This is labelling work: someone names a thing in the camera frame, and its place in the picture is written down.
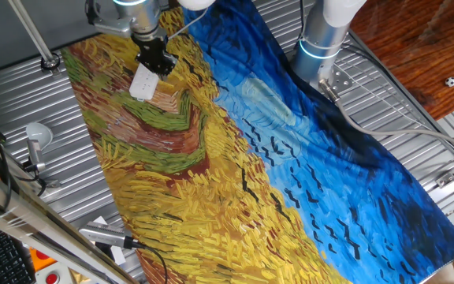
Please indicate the small soccer ball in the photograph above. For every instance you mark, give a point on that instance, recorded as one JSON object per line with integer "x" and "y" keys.
{"x": 451, "y": 81}

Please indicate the silver depth camera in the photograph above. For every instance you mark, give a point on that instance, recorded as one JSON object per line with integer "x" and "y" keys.
{"x": 105, "y": 234}

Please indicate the white paper card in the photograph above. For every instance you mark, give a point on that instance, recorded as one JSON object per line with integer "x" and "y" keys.
{"x": 100, "y": 220}
{"x": 118, "y": 255}

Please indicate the metal pole with round base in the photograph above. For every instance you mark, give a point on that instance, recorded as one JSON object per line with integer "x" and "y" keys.
{"x": 34, "y": 33}

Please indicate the white power strip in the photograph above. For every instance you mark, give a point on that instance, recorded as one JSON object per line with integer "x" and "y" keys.
{"x": 144, "y": 84}

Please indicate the orange box with red button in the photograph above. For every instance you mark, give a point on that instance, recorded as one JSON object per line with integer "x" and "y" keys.
{"x": 43, "y": 262}

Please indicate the grey box with red button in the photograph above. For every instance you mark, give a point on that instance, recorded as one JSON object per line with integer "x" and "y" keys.
{"x": 51, "y": 278}

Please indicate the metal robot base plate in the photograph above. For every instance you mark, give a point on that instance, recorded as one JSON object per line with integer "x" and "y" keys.
{"x": 343, "y": 81}

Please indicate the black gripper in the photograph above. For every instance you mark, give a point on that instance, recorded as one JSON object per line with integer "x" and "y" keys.
{"x": 152, "y": 49}

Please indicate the painted wheat field cloth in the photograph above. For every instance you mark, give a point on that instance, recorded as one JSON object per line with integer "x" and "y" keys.
{"x": 250, "y": 177}

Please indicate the aluminium frame beam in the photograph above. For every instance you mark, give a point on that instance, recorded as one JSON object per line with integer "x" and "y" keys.
{"x": 34, "y": 225}

